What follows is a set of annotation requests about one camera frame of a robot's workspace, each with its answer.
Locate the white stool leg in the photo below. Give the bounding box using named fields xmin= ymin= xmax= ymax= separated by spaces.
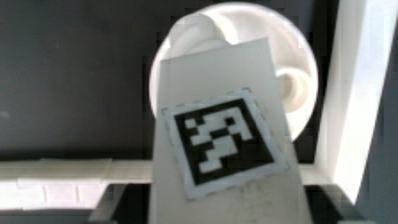
xmin=150 ymin=39 xmax=314 ymax=224

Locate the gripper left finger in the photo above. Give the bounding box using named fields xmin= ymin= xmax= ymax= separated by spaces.
xmin=88 ymin=184 xmax=127 ymax=224

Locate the white front rail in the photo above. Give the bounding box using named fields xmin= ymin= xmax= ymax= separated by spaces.
xmin=0 ymin=158 xmax=346 ymax=214

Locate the white round stool seat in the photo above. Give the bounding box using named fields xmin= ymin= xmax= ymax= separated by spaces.
xmin=150 ymin=2 xmax=319 ymax=140

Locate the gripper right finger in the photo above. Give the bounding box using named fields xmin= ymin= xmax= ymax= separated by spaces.
xmin=321 ymin=184 xmax=367 ymax=224

